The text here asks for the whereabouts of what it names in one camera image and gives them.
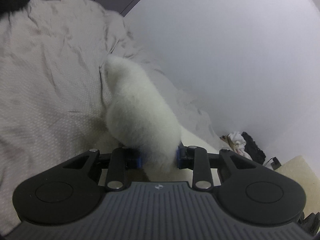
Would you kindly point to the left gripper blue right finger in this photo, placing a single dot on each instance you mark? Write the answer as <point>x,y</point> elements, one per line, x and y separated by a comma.
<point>196,158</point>

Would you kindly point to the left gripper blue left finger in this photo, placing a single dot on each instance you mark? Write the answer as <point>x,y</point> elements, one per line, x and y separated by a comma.
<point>124,166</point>

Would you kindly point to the cream striped fleece sweater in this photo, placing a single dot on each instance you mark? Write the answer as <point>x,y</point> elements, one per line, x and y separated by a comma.
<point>138,117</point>

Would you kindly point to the white clothes pile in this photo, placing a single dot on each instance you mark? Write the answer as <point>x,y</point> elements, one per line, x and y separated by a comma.
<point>238,143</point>

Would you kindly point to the black clothes pile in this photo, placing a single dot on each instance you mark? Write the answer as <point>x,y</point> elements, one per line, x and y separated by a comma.
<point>253,149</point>

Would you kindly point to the grey bed sheet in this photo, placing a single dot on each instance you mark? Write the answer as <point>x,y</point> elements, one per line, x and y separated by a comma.
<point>54,92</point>

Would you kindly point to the black wall charger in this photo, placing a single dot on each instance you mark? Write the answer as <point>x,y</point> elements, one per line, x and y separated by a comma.
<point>273,163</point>

